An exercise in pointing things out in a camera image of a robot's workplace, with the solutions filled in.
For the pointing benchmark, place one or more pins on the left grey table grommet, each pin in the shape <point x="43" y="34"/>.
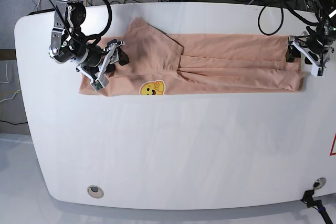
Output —
<point x="95" y="192"/>

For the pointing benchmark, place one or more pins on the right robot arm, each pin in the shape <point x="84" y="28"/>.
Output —
<point x="69" y="43"/>

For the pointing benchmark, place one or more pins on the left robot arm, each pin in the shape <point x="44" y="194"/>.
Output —
<point x="324" y="11"/>

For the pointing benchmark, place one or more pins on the black clamp with cable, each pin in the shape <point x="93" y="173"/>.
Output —
<point x="310" y="202"/>

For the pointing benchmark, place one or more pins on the red triangle warning sticker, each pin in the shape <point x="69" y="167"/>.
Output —
<point x="333" y="151"/>

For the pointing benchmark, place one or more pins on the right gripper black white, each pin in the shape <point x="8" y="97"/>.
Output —
<point x="99" y="64"/>

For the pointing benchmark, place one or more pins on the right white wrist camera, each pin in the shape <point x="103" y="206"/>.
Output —
<point x="99" y="84"/>

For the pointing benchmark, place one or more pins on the grey table grommet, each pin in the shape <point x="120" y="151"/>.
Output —
<point x="95" y="192"/>
<point x="319" y="183"/>

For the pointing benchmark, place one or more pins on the black flat device at edge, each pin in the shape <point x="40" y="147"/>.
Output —
<point x="41" y="11"/>

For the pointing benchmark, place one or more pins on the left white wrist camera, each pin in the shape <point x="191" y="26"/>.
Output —
<point x="318" y="71"/>

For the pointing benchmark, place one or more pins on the peach pink T-shirt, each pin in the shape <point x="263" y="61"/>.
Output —
<point x="171" y="64"/>

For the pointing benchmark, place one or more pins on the right grey table grommet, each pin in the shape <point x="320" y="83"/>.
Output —
<point x="319" y="183"/>

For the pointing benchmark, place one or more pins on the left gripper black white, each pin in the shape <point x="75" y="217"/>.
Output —
<point x="315" y="47"/>

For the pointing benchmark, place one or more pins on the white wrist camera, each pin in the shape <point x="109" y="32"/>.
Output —
<point x="318" y="71"/>
<point x="99" y="84"/>

